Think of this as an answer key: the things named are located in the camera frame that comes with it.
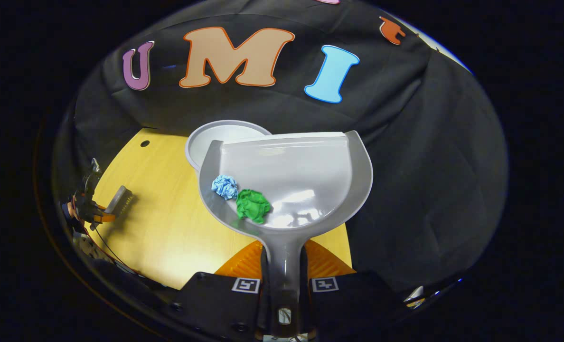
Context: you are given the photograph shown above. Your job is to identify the small grey broom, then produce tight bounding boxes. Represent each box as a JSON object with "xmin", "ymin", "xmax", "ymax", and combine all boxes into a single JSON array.
[{"xmin": 105, "ymin": 185, "xmax": 134, "ymax": 215}]

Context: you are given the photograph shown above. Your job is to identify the red and black cables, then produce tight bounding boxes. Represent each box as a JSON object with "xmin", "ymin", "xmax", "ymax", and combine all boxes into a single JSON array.
[{"xmin": 71, "ymin": 197, "xmax": 140, "ymax": 276}]

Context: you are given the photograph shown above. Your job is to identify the grey plastic dustpan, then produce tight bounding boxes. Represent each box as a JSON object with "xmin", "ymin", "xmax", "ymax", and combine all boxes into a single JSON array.
[{"xmin": 197, "ymin": 131, "xmax": 374, "ymax": 334}]

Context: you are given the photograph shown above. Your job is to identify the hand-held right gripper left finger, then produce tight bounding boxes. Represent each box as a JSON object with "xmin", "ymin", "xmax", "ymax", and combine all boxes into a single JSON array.
[{"xmin": 169, "ymin": 240, "xmax": 269, "ymax": 342}]

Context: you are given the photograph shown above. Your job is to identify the black backdrop cloth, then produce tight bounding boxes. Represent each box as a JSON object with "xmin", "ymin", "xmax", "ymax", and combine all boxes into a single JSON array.
[{"xmin": 53, "ymin": 0, "xmax": 508, "ymax": 294}]

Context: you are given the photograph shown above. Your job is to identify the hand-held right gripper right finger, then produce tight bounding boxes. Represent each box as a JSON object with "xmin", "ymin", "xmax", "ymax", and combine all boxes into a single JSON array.
[{"xmin": 299, "ymin": 240, "xmax": 408, "ymax": 340}]

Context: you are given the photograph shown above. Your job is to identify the white ribbed garbage bin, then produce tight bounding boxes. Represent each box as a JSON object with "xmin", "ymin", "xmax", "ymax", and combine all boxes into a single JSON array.
[{"xmin": 185, "ymin": 120, "xmax": 273, "ymax": 173}]

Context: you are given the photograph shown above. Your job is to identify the wooden desktop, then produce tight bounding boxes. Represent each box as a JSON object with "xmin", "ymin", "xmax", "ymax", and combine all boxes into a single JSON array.
[{"xmin": 88, "ymin": 127, "xmax": 354, "ymax": 291}]

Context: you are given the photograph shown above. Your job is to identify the green paper ball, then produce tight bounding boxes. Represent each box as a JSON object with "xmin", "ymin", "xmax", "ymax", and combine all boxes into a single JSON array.
[{"xmin": 236, "ymin": 189, "xmax": 272, "ymax": 225}]

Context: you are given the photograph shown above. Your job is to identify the blue paper ball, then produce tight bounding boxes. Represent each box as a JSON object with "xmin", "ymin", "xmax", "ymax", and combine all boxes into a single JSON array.
[{"xmin": 211, "ymin": 174, "xmax": 239, "ymax": 200}]

